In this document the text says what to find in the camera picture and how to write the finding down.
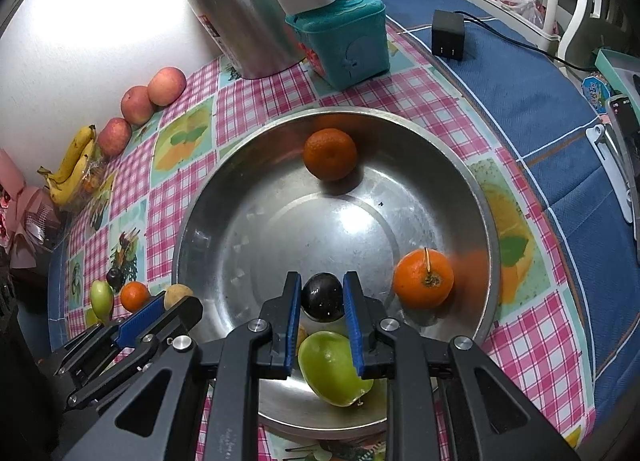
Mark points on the white plastic clip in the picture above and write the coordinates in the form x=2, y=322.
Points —
x=612, y=166

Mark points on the round metal basin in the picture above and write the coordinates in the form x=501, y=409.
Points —
x=280, y=231

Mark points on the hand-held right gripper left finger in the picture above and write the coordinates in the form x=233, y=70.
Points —
x=294, y=331

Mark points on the dark plum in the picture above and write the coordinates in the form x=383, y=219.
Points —
x=114, y=279
x=322, y=297

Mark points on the pink wrapped bouquet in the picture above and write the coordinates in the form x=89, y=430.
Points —
x=27, y=216

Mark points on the black smartphone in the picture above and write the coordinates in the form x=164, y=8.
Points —
x=625, y=111

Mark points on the stainless steel thermos jug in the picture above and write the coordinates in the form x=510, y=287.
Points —
x=240, y=16

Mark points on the red apple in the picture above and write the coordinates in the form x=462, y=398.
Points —
x=167, y=86
x=114, y=137
x=136, y=105

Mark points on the small green jujube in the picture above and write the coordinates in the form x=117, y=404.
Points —
x=100, y=298

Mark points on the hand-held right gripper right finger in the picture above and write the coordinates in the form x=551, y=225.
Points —
x=352, y=331

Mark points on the large green jujube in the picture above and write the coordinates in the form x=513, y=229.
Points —
x=330, y=366

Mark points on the black power adapter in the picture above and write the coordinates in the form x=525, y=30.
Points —
x=447, y=36

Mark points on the orange mandarin with stem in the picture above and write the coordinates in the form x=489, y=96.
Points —
x=423, y=278

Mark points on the pink plastic bag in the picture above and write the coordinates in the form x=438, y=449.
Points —
x=510, y=1

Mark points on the yellow banana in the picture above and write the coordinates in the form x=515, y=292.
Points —
x=80, y=151
x=70, y=186

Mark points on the teal plastic box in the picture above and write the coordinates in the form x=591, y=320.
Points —
x=345, y=46

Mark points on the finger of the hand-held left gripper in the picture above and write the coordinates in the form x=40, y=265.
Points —
x=182, y=313
x=142, y=318

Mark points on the clear plastic bag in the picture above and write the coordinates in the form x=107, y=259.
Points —
x=95, y=176

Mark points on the small orange mandarin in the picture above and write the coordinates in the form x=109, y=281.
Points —
x=134, y=296

